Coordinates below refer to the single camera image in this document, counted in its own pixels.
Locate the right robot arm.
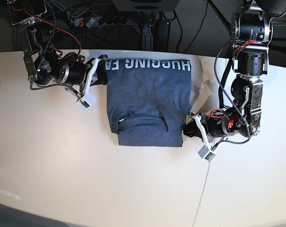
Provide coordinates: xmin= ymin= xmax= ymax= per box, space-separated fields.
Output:
xmin=7 ymin=0 xmax=107 ymax=95

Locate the blue grey T-shirt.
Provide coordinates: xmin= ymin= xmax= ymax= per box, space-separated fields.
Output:
xmin=105 ymin=59 xmax=191 ymax=147

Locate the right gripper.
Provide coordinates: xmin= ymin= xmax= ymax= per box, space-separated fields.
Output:
xmin=60 ymin=54 xmax=108 ymax=86

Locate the aluminium table frame post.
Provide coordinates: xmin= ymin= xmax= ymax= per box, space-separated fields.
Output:
xmin=132 ymin=11 xmax=156 ymax=51

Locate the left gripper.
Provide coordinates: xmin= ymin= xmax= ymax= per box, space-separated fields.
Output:
xmin=183 ymin=113 xmax=236 ymax=142

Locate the black power adapter brick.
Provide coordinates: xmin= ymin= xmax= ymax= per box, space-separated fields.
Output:
xmin=153 ymin=19 xmax=170 ymax=52

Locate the white power strip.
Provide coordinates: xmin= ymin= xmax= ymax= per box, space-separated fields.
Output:
xmin=71 ymin=16 xmax=129 ymax=28

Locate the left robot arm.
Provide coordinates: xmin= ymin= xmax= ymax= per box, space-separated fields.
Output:
xmin=183 ymin=0 xmax=286 ymax=140

